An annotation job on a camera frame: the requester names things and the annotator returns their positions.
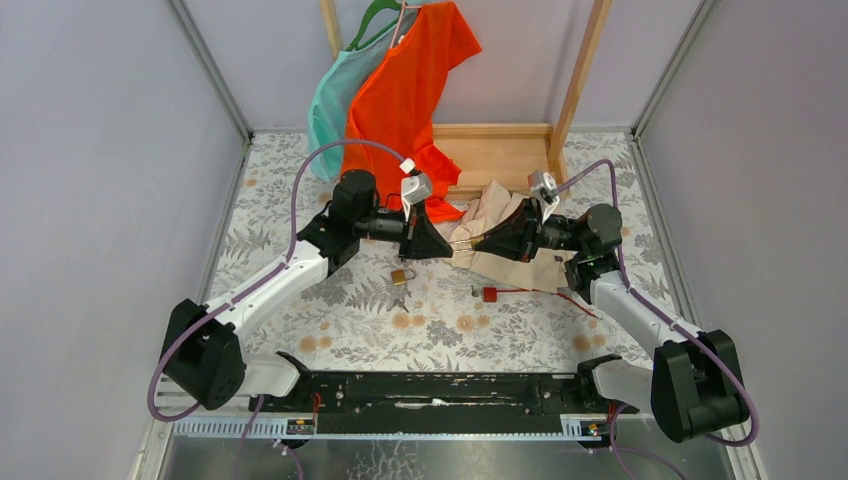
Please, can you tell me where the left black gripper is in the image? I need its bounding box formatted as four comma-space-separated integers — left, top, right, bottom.
354, 199, 454, 263

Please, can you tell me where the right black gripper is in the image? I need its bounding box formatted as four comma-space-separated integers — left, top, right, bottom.
473, 198, 586, 264

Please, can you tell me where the brass padlock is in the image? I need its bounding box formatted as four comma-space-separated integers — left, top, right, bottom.
390, 268, 417, 286
448, 236, 483, 253

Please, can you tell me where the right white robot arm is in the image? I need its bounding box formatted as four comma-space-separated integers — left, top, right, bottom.
471, 199, 756, 443

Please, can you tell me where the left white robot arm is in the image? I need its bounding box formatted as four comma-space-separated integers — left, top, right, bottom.
156, 170, 453, 412

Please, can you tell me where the beige crumpled cloth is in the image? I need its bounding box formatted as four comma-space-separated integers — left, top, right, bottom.
448, 180, 570, 293

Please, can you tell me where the wooden clothes rack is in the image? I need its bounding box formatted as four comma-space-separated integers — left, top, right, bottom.
313, 1, 611, 201

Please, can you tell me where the floral table mat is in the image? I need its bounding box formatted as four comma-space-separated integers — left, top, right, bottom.
211, 133, 651, 372

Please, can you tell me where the orange t-shirt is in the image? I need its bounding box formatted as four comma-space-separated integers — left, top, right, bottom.
345, 1, 482, 223

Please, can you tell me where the teal t-shirt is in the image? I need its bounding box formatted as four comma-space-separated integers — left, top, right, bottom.
307, 5, 418, 152

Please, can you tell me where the pink clothes hanger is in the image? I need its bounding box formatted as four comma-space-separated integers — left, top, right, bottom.
388, 0, 407, 50

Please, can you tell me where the green clothes hanger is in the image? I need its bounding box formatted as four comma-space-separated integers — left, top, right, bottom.
345, 0, 402, 52

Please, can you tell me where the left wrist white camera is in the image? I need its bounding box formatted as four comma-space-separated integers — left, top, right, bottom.
399, 158, 433, 221

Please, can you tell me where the wrist white camera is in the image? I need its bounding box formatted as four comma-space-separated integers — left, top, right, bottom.
399, 158, 433, 221
527, 170, 560, 223

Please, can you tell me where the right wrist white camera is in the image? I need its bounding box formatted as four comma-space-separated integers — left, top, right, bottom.
527, 170, 560, 223

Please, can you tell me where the red tag with cord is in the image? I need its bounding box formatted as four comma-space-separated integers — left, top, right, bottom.
472, 286, 597, 318

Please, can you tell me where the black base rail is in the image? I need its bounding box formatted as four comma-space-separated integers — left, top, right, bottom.
248, 371, 614, 435

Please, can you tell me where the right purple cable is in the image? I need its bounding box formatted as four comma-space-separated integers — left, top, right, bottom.
553, 158, 761, 480

